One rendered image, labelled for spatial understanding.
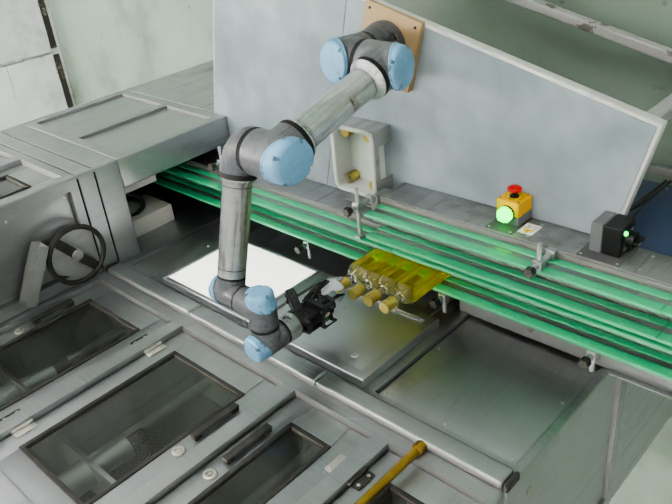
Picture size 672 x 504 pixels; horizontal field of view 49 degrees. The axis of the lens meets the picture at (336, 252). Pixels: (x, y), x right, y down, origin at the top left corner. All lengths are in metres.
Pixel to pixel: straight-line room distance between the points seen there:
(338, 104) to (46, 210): 1.15
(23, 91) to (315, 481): 4.20
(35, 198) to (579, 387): 1.72
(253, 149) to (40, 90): 3.94
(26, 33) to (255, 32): 3.07
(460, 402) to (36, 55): 4.25
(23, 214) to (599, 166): 1.73
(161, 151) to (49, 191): 0.44
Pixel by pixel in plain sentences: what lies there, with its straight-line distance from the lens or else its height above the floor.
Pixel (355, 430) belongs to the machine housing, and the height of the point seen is 1.43.
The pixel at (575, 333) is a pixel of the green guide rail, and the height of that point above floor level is 0.93.
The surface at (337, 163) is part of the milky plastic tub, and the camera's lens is 2.37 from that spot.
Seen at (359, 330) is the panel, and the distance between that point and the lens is 2.12.
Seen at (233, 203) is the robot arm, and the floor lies 1.41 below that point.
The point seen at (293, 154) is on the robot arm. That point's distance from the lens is 1.68.
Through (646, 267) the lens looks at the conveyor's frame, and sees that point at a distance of 1.90.
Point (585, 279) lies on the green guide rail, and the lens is 1.86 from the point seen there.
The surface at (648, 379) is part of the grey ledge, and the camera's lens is 2.01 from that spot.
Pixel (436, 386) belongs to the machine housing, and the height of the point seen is 1.19.
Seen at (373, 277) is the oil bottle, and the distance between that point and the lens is 2.08.
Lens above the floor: 2.38
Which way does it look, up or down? 37 degrees down
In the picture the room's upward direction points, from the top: 122 degrees counter-clockwise
